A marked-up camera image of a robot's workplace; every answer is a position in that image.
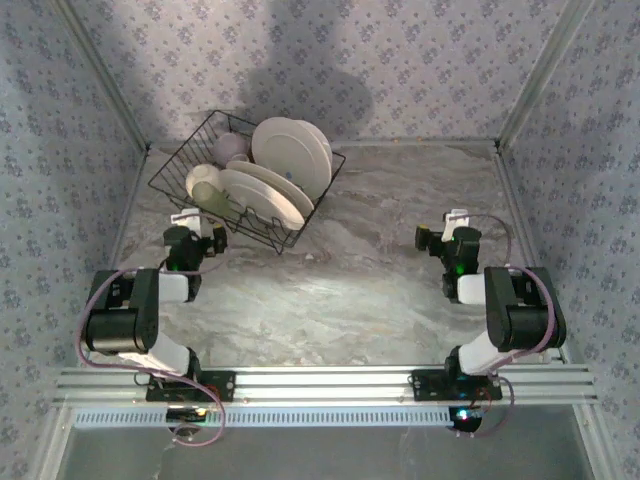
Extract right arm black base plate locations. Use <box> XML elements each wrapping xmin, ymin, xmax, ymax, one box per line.
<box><xmin>410</xmin><ymin>369</ymin><xmax>503</xmax><ymax>403</ymax></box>

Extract frosted green cup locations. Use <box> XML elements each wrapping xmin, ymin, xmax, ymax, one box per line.
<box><xmin>193</xmin><ymin>180</ymin><xmax>234</xmax><ymax>219</ymax></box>

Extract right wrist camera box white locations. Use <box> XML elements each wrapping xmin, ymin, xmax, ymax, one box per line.
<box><xmin>442</xmin><ymin>209</ymin><xmax>472</xmax><ymax>239</ymax></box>

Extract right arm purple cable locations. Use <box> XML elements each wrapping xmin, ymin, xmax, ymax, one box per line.
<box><xmin>452</xmin><ymin>213</ymin><xmax>559</xmax><ymax>440</ymax></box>

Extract aluminium table rear rail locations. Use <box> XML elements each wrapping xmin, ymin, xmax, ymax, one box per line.
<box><xmin>149</xmin><ymin>137</ymin><xmax>501</xmax><ymax>149</ymax></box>

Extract lavender bowl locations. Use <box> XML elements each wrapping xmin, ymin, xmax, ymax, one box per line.
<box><xmin>214</xmin><ymin>131</ymin><xmax>252</xmax><ymax>169</ymax></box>

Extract slotted white cable duct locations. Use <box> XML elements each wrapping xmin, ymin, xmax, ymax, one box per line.
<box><xmin>72</xmin><ymin>405</ymin><xmax>454</xmax><ymax>429</ymax></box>

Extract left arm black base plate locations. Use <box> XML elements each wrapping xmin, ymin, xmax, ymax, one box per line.
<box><xmin>145</xmin><ymin>370</ymin><xmax>237</xmax><ymax>403</ymax></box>

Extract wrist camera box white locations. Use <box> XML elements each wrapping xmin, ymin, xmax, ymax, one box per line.
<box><xmin>442</xmin><ymin>209</ymin><xmax>472</xmax><ymax>239</ymax></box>
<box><xmin>169</xmin><ymin>209</ymin><xmax>206</xmax><ymax>236</ymax></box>

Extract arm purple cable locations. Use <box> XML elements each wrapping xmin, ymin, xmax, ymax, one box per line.
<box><xmin>74</xmin><ymin>267</ymin><xmax>229</xmax><ymax>447</ymax></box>
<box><xmin>452</xmin><ymin>213</ymin><xmax>559</xmax><ymax>440</ymax></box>

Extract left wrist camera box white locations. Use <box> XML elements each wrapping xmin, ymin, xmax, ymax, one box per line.
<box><xmin>169</xmin><ymin>209</ymin><xmax>206</xmax><ymax>236</ymax></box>

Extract pink blue red plate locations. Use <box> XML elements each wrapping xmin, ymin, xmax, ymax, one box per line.
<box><xmin>250</xmin><ymin>116</ymin><xmax>324</xmax><ymax>195</ymax></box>

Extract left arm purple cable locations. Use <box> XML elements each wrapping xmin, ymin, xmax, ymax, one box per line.
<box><xmin>74</xmin><ymin>267</ymin><xmax>229</xmax><ymax>447</ymax></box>

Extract aluminium table side rail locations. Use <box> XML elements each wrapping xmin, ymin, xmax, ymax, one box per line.
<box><xmin>79</xmin><ymin>147</ymin><xmax>151</xmax><ymax>369</ymax></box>
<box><xmin>492</xmin><ymin>139</ymin><xmax>571</xmax><ymax>366</ymax></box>

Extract aluminium frame leg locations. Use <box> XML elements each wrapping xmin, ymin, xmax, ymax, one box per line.
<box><xmin>37</xmin><ymin>403</ymin><xmax>76</xmax><ymax>480</ymax></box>
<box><xmin>572</xmin><ymin>402</ymin><xmax>624</xmax><ymax>480</ymax></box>

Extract aluminium mounting rail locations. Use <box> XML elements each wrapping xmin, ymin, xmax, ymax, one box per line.
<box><xmin>54</xmin><ymin>364</ymin><xmax>600</xmax><ymax>405</ymax></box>

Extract black wire dish rack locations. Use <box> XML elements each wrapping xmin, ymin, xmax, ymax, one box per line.
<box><xmin>147</xmin><ymin>109</ymin><xmax>347</xmax><ymax>255</ymax></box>

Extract aluminium frame post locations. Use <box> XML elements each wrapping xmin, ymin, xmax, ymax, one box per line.
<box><xmin>59</xmin><ymin>0</ymin><xmax>153</xmax><ymax>152</ymax></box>
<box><xmin>493</xmin><ymin>0</ymin><xmax>599</xmax><ymax>151</ymax></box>

